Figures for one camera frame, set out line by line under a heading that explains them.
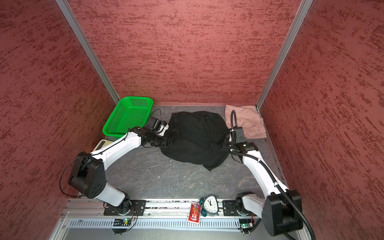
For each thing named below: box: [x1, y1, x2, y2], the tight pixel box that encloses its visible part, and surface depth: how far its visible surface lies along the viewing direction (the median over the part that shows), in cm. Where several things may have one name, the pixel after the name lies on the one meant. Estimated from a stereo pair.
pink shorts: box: [225, 104, 267, 139], surface depth 111 cm
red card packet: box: [187, 201, 202, 224], surface depth 72 cm
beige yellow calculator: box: [92, 139, 114, 152], surface depth 97 cm
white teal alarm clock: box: [199, 194, 221, 217], surface depth 73 cm
